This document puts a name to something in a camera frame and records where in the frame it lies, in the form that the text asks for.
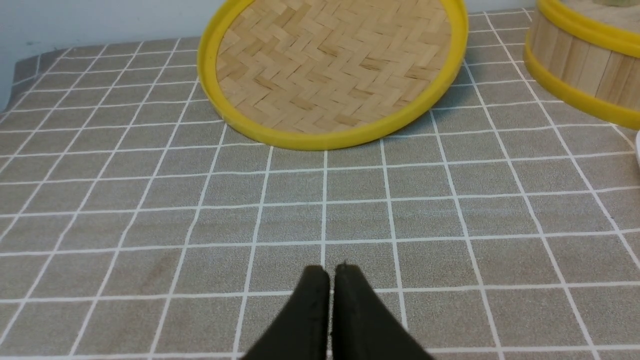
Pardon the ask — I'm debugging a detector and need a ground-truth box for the yellow rimmed woven steamer lid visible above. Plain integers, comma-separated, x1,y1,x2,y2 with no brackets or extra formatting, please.
197,0,469,151

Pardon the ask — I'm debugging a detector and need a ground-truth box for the white square plate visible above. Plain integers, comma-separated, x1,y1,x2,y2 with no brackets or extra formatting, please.
634,131,640,166

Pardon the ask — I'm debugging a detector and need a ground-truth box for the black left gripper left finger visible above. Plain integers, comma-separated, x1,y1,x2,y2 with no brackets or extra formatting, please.
242,265,330,360

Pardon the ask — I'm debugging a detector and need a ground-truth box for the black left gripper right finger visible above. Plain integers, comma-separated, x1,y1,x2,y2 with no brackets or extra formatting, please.
331,264,434,360

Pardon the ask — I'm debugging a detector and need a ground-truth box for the grey checked tablecloth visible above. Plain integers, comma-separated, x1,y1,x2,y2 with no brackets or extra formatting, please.
0,7,640,360

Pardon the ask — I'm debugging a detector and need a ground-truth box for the yellow rimmed bamboo steamer basket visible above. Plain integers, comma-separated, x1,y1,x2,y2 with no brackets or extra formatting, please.
523,0,640,130

